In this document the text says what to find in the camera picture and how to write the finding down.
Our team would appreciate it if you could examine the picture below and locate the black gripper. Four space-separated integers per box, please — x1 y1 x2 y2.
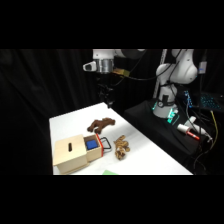
96 73 116 110

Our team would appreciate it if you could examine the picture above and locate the blue cube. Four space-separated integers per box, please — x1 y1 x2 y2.
85 139 98 150

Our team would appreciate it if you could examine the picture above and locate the dark brown plush toy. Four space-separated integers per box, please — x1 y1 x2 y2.
86 117 117 135

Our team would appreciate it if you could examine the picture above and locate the tan striped plush toy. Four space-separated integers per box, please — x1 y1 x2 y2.
113 134 131 161

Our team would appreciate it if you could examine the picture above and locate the black robot stand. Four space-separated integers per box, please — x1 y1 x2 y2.
123 98 202 158

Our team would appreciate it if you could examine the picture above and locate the green-lit control board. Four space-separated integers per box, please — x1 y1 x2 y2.
166 107 181 125

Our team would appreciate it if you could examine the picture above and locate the light wooden slot box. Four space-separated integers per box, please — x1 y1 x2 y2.
52 133 90 175

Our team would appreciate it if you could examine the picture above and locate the green flat sheet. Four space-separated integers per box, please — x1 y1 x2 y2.
101 169 120 176

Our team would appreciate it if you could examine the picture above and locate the blue-lit electronic device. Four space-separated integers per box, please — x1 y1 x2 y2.
182 89 195 108

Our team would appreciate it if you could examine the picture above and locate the white cylinder with red tip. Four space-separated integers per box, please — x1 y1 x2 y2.
176 123 201 141

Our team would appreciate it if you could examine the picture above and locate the small white box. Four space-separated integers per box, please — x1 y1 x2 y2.
198 61 209 75

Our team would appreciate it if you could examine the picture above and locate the blue-lit keyboard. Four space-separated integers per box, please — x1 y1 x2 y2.
199 92 224 113

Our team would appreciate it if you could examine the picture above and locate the white grey wrist-mounted camera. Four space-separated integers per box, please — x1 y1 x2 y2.
82 61 98 73

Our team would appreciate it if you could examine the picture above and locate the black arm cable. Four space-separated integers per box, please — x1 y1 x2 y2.
115 49 184 88

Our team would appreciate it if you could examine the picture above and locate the red-rimmed wooden drawer, black handle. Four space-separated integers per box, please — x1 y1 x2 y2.
82 133 113 164

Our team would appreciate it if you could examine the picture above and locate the yellow cable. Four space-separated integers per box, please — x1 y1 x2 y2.
209 109 220 142

